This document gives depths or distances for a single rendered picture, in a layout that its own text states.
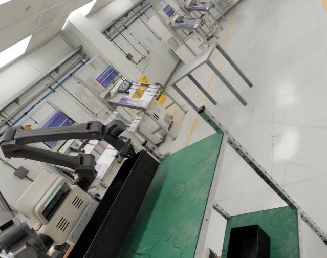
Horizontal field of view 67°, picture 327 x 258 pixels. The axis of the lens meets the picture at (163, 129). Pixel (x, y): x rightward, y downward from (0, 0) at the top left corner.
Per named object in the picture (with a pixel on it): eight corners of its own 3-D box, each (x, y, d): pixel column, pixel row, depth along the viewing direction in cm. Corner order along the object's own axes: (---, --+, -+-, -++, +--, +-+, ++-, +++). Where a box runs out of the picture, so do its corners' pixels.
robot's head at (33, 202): (25, 220, 121) (10, 203, 111) (52, 186, 135) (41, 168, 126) (48, 228, 117) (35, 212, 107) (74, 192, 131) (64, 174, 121)
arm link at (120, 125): (91, 123, 117) (89, 137, 111) (105, 108, 112) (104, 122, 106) (112, 133, 124) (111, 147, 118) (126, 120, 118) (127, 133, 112)
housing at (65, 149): (86, 135, 371) (83, 128, 361) (66, 159, 337) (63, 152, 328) (81, 134, 373) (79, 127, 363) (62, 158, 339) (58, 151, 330)
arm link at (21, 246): (24, 219, 83) (-3, 238, 78) (26, 223, 73) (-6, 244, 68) (44, 249, 84) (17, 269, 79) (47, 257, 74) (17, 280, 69)
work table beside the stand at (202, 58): (246, 105, 316) (206, 59, 293) (206, 123, 368) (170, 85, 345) (253, 84, 343) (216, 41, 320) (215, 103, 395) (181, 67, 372)
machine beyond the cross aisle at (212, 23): (228, 18, 812) (189, -30, 757) (224, 27, 755) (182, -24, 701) (197, 44, 903) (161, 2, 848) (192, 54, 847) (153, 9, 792)
